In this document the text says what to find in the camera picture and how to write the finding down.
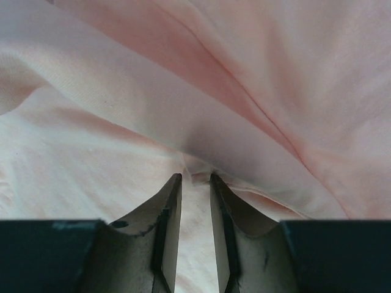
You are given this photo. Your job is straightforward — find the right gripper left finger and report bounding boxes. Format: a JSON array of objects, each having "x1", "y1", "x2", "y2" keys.
[{"x1": 77, "y1": 173, "x2": 182, "y2": 292}]

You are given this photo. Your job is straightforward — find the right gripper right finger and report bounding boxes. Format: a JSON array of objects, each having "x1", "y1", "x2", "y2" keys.
[{"x1": 210, "y1": 174, "x2": 300, "y2": 292}]

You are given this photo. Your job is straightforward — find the salmon pink t-shirt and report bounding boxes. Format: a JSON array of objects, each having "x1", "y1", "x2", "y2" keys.
[{"x1": 1, "y1": 1, "x2": 390, "y2": 292}]

